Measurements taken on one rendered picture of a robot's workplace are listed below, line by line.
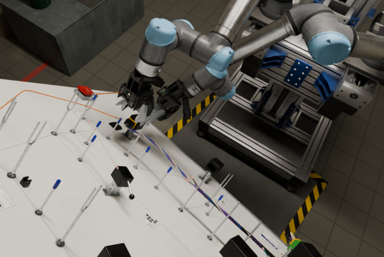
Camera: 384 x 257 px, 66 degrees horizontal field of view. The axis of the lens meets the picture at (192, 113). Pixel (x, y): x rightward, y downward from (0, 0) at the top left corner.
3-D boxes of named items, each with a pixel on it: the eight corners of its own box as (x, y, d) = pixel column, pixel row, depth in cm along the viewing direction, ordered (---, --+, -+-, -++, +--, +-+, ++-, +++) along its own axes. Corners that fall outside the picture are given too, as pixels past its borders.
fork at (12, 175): (13, 171, 61) (44, 118, 58) (18, 177, 61) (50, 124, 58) (4, 173, 59) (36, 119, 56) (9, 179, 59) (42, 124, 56)
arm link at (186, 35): (200, 52, 93) (183, 62, 85) (171, 36, 96) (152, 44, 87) (208, 29, 89) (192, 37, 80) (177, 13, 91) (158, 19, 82)
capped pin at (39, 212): (42, 211, 58) (63, 178, 56) (42, 216, 56) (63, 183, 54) (34, 209, 57) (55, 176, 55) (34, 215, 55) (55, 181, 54)
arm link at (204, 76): (231, 79, 107) (221, 67, 100) (207, 95, 110) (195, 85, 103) (224, 64, 111) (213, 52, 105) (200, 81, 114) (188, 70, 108)
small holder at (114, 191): (115, 213, 69) (131, 191, 68) (99, 186, 75) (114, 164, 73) (129, 212, 73) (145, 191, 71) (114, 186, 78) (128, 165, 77)
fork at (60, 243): (60, 237, 55) (99, 181, 52) (67, 244, 54) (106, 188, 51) (52, 242, 53) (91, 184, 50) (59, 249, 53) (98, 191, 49)
